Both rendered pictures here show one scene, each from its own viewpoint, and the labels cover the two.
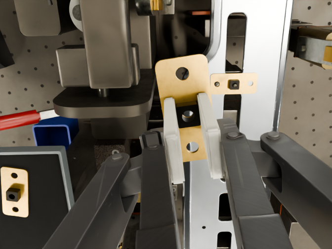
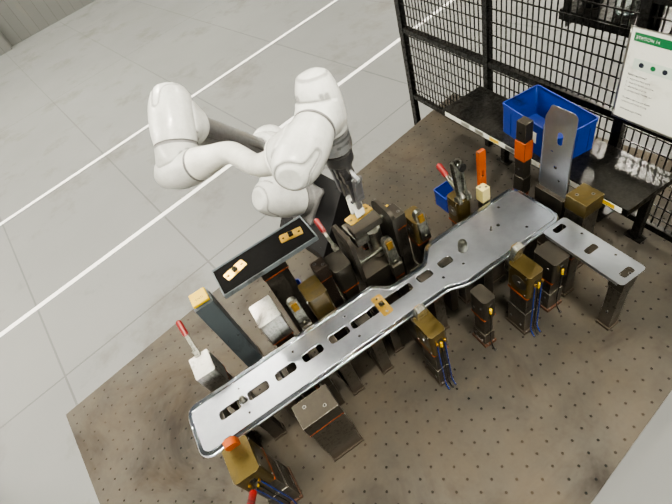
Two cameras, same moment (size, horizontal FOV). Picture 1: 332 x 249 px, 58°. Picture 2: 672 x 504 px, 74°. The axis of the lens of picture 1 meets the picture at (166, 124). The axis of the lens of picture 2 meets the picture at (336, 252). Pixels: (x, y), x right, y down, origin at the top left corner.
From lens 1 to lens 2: 120 cm
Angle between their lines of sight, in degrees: 50
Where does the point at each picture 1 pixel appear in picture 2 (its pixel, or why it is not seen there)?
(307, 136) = (389, 454)
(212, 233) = (290, 359)
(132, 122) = (338, 265)
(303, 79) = (425, 413)
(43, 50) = not seen: hidden behind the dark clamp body
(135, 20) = (381, 262)
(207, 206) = (308, 342)
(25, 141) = not seen: hidden behind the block
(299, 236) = (317, 396)
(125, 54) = (363, 227)
